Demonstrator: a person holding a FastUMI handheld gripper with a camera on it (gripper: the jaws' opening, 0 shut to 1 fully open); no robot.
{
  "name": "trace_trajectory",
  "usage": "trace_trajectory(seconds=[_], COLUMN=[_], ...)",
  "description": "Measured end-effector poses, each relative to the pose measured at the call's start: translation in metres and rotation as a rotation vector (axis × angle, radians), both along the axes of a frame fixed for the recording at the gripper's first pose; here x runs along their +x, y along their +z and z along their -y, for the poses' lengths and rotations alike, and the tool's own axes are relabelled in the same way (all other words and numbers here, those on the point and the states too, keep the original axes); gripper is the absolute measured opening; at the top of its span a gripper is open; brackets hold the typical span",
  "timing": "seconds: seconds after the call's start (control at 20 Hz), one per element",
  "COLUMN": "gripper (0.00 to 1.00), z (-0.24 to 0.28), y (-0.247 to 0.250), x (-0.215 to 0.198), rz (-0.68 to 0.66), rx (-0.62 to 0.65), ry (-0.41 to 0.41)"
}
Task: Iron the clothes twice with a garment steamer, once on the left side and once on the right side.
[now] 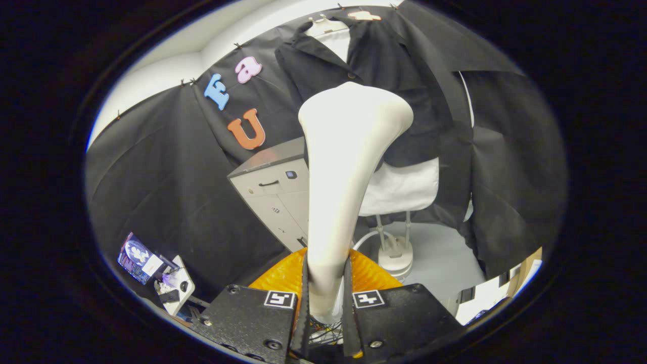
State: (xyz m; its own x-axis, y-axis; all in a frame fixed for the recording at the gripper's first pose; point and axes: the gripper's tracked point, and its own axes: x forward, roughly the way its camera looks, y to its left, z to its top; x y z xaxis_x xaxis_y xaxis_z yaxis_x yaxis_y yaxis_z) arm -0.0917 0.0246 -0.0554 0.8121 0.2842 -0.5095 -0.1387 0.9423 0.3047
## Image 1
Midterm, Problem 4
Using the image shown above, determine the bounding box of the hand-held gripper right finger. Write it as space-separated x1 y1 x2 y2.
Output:
341 248 463 362

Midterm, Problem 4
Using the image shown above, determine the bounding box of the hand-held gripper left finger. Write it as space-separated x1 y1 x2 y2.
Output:
190 248 310 364

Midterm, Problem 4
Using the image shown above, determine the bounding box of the white garment steamer base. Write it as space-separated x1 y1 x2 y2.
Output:
375 212 415 282

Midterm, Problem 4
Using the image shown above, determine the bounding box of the white garment steamer head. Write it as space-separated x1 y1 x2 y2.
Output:
298 82 414 319

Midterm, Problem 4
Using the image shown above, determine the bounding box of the black suit jacket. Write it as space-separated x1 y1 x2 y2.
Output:
274 18 455 168

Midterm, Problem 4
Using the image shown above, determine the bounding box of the white clothes hanger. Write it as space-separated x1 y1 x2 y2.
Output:
306 14 350 37

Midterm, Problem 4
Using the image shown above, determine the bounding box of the grey drawer cabinet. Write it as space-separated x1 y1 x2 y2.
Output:
227 136 311 253

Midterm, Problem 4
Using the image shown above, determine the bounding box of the tablet with colourful screen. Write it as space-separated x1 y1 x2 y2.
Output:
117 233 165 285

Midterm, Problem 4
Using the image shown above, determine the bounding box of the brown cardboard box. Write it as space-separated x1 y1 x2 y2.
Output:
507 248 544 298

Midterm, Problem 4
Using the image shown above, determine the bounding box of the black backdrop cloth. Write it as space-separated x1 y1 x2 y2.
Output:
85 0 568 304

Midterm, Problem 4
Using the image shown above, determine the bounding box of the thin white curved cord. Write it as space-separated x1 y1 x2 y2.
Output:
457 71 476 128

